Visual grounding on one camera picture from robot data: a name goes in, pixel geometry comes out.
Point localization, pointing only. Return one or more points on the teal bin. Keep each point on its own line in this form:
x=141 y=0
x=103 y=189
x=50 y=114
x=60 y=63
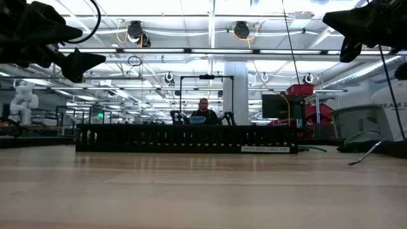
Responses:
x=197 y=119

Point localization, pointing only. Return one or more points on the large black ceiling reel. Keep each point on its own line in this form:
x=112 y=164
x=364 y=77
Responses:
x=241 y=30
x=135 y=30

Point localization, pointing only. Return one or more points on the silver ventilation duct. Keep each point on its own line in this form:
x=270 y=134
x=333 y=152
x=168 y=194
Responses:
x=365 y=71

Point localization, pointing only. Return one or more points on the black monitor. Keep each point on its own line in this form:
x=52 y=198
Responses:
x=276 y=106

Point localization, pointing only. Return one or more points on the person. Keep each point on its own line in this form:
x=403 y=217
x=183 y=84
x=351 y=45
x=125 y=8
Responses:
x=205 y=111

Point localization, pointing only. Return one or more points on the black gantry frame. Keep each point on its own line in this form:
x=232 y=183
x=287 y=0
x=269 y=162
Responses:
x=206 y=76

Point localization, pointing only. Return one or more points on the large red bin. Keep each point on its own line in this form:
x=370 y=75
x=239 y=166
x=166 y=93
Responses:
x=321 y=113

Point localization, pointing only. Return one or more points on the black grey work glove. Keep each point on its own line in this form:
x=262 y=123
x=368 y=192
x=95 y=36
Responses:
x=394 y=148

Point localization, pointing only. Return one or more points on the small red bin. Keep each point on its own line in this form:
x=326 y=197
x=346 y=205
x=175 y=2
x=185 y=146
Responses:
x=300 y=90

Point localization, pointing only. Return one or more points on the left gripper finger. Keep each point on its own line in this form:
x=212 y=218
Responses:
x=81 y=63
x=47 y=25

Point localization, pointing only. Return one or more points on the grey office chair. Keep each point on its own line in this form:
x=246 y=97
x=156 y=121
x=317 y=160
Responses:
x=356 y=122

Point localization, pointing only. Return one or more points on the black aluminium table frame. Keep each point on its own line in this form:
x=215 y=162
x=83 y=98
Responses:
x=31 y=141

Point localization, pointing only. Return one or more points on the long ceiling light bar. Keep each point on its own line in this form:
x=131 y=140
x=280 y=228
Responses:
x=219 y=51

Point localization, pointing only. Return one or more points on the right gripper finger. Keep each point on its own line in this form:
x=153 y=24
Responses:
x=353 y=19
x=351 y=47

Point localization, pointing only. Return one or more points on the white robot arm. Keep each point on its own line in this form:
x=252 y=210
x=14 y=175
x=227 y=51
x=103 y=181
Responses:
x=23 y=101

